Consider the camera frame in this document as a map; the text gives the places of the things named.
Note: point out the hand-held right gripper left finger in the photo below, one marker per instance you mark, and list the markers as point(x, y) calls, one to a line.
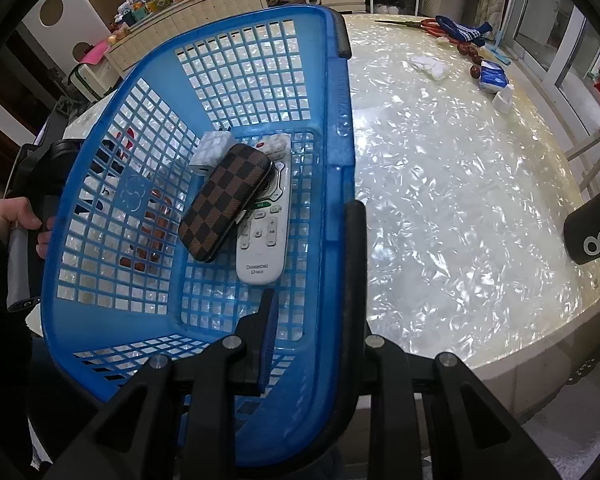
point(267, 340)

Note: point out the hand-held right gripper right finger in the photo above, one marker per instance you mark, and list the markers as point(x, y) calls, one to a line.
point(356, 260)

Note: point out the white remote control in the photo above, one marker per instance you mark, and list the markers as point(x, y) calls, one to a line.
point(262, 255)

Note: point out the brown wooden massage comb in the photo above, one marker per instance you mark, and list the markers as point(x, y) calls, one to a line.
point(142, 255)

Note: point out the brown checkered case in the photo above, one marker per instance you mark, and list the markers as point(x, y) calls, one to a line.
point(215, 210)

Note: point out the blue plastic basket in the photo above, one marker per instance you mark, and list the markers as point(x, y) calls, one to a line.
point(337, 110)

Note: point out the white power adapter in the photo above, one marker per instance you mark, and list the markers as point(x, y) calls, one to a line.
point(207, 152)

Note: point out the person's left hand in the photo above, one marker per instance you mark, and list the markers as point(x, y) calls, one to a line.
point(15, 215)

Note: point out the white suitcase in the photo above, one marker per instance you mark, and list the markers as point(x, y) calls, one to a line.
point(90, 80)

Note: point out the crumpled white tissue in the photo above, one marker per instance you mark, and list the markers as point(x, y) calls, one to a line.
point(430, 66)

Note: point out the small white bottle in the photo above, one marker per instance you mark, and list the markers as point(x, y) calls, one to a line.
point(503, 99)

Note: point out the pink folder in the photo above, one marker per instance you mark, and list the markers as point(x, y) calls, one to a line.
point(94, 54)

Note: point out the blue tissue pack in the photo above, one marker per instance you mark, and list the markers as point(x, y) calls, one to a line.
point(492, 77)

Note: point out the cluster of red dates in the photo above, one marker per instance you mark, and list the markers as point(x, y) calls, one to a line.
point(467, 50)

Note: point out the black punching bag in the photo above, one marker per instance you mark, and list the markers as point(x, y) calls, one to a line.
point(595, 235)

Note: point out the blue white striped cloth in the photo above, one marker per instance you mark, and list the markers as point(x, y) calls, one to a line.
point(462, 32)

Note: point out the pair of white shoes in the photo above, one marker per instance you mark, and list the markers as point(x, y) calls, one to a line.
point(387, 9)

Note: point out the blue flat mop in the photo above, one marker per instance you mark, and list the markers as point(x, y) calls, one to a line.
point(499, 50)

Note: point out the small golden ornament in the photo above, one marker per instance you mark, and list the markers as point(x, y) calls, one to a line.
point(119, 34)

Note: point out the wooden clothes rack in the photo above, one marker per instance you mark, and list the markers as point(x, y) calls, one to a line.
point(597, 157)

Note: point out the cream tv cabinet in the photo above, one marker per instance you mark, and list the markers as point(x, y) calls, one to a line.
point(205, 10)

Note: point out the assorted bottles and packets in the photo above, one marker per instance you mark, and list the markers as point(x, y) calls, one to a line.
point(142, 2)

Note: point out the glass sliding door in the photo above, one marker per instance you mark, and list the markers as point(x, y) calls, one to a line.
point(550, 20)

